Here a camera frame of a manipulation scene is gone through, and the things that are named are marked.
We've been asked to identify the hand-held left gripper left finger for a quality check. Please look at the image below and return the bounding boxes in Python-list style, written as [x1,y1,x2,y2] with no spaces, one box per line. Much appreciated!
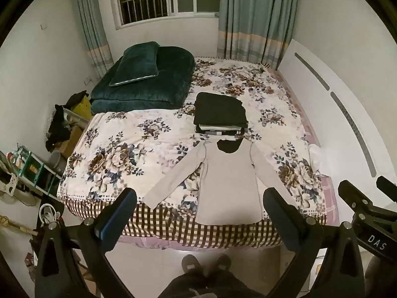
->
[33,188,137,298]

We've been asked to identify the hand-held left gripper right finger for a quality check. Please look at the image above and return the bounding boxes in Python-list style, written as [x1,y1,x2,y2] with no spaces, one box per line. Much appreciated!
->
[263,187,365,298]

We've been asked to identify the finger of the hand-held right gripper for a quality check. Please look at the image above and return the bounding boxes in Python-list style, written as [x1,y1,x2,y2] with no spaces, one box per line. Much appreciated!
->
[376,176,397,198]
[338,180,378,222]

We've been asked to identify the beige long-sleeve shirt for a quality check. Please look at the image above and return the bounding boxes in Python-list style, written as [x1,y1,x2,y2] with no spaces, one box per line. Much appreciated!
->
[143,139,294,224]

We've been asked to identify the stack of folded clothes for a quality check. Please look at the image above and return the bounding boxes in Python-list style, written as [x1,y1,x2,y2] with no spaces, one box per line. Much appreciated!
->
[193,92,249,136]

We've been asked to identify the white cloth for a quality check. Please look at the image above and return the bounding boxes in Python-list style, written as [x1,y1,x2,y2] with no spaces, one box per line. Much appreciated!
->
[308,144,324,174]

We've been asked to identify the person's dark shoe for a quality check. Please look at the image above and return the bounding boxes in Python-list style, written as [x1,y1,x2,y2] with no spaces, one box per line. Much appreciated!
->
[181,254,203,275]
[213,254,232,272]

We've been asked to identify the bed with floral sheet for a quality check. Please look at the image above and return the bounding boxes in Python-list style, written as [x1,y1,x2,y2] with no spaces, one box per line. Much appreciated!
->
[57,56,327,239]

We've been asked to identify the wooden stick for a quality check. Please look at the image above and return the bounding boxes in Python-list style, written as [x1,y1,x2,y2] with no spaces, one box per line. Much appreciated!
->
[0,215,38,236]

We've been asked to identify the green toy shelf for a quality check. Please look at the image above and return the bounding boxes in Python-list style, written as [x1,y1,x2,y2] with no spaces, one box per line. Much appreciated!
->
[12,144,63,197]

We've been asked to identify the person's legs in dark pants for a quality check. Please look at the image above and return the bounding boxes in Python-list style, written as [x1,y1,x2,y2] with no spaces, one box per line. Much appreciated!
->
[158,268,270,298]

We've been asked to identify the white headboard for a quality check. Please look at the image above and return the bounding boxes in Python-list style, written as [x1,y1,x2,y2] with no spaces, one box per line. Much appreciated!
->
[277,39,388,193]

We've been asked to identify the yellow box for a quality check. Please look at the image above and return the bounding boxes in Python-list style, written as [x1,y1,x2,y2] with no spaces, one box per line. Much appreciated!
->
[71,98,94,121]

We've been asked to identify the dark green folded blanket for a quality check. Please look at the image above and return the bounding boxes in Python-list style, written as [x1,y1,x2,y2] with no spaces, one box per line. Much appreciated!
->
[90,46,196,115]

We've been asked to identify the dark green pillow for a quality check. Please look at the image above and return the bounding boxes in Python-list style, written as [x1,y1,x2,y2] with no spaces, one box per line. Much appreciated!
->
[109,41,160,87]

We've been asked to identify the blue-grey curtain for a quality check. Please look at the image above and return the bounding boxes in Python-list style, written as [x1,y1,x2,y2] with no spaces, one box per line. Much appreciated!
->
[70,0,115,79]
[216,0,300,69]

